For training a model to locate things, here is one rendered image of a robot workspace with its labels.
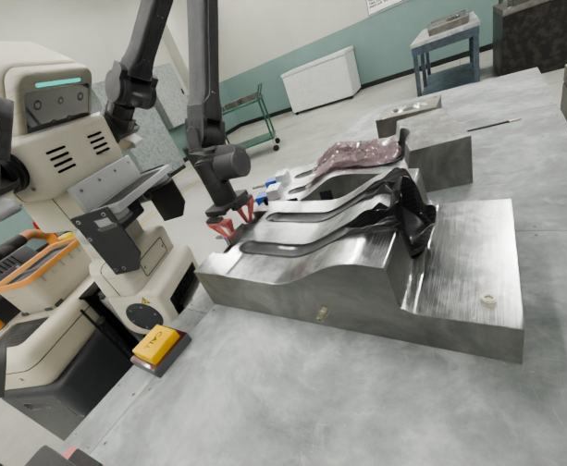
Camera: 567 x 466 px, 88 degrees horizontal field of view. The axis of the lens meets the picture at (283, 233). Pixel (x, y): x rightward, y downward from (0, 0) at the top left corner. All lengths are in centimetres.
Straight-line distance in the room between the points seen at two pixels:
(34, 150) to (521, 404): 84
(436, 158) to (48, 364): 105
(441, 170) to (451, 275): 35
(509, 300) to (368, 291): 15
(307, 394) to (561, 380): 27
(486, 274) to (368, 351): 18
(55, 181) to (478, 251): 77
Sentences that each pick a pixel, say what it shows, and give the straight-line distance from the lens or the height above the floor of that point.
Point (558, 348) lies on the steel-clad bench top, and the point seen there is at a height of 80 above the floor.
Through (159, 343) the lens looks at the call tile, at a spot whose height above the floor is 84.
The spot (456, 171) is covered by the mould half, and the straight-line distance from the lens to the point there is 76.
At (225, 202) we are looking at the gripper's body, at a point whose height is 94.
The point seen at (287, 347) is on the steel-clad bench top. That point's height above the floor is 80.
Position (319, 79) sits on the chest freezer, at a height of 59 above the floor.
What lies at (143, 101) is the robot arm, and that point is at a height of 120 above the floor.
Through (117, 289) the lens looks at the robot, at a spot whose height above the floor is 83.
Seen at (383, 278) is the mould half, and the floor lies 91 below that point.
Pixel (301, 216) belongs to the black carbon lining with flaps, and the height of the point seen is 88.
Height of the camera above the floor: 116
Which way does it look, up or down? 28 degrees down
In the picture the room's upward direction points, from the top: 23 degrees counter-clockwise
